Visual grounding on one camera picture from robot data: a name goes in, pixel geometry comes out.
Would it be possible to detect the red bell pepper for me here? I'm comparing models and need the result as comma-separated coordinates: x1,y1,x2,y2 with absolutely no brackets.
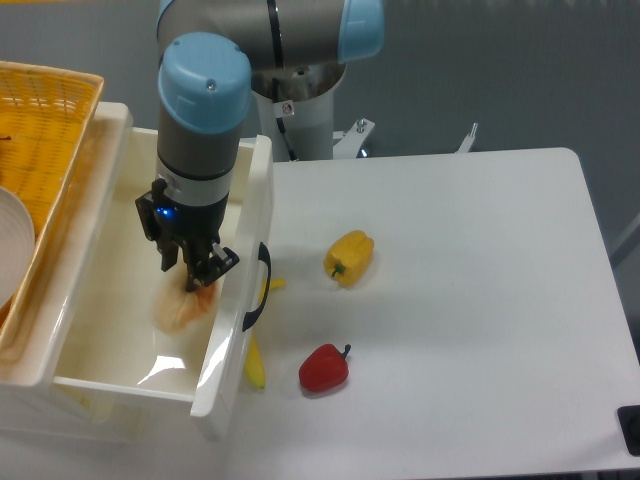
298,344,352,393

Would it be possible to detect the upper white drawer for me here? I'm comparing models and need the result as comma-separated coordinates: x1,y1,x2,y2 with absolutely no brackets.
54,130,274,440

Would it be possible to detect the yellow bell pepper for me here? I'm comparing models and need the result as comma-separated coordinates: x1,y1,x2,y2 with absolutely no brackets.
323,230,375,287

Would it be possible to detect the white drawer cabinet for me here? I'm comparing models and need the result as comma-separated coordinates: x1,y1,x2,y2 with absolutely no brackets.
1,102,143,442

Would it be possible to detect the white metal bracket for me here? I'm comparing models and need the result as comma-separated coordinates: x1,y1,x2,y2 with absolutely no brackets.
333,118,376,159

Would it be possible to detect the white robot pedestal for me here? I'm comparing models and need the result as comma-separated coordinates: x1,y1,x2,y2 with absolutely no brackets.
252,63,346,162

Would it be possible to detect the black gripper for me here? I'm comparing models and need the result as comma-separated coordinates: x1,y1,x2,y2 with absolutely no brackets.
135,179,240,293

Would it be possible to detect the yellow plastic basket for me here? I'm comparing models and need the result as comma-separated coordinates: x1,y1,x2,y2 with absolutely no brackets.
1,61,104,350

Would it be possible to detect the black drawer handle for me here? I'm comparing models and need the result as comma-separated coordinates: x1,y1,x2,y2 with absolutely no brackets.
242,242,272,332

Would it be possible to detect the white plate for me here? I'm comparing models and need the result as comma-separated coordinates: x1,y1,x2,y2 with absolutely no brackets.
1,188,35,306

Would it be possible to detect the yellow banana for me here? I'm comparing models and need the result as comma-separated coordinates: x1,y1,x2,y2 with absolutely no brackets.
243,277,287,390

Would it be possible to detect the black cable on pedestal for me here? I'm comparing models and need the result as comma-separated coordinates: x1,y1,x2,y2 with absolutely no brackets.
272,79,300,162

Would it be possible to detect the black object at table edge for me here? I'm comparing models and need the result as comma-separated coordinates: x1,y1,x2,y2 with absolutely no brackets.
617,405,640,457

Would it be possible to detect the triangle bread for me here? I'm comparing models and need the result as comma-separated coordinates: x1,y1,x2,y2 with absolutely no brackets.
152,281,219,334

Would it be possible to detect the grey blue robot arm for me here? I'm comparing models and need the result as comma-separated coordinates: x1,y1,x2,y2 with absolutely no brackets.
136,1,384,291

